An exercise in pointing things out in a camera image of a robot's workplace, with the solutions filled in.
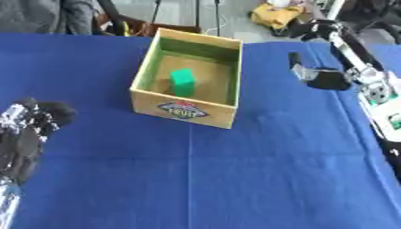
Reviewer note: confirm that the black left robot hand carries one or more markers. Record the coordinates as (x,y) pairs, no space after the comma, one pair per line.
(23,149)

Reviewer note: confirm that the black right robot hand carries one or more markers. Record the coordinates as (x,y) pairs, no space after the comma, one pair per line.
(329,80)

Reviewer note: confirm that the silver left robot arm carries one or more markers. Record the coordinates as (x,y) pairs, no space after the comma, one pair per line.
(7,202)

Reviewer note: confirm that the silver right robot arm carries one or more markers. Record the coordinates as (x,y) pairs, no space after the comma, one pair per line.
(387,116)

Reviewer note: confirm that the tan cardboard box green inside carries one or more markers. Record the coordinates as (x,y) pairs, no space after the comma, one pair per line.
(184,111)

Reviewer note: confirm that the yellow bag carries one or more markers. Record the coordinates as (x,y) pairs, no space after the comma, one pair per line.
(276,15)

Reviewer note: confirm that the black tripod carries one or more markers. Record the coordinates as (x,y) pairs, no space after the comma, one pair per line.
(216,18)

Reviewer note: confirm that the person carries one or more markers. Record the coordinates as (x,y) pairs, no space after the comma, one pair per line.
(47,15)

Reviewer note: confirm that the green rectangular block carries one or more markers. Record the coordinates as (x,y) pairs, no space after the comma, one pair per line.
(182,82)

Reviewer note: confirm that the brown wooden chair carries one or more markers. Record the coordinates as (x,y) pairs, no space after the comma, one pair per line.
(156,28)

